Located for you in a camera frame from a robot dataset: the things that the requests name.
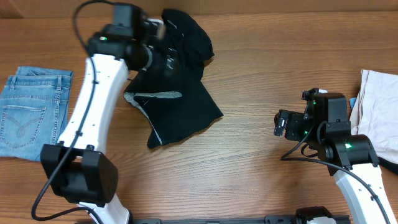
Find blue patterned cloth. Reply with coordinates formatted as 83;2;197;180
349;98;356;109

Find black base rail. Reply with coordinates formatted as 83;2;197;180
133;205;352;224

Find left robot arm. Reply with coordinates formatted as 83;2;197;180
40;2;176;223

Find black garment under white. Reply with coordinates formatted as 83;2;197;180
378;157;398;175

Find white folded garment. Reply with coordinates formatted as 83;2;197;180
350;70;397;164

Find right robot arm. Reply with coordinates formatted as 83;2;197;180
274;88;397;223

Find black shorts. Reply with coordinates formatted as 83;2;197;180
123;9;223;149

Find blue denim jeans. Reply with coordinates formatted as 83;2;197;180
1;66;74;161

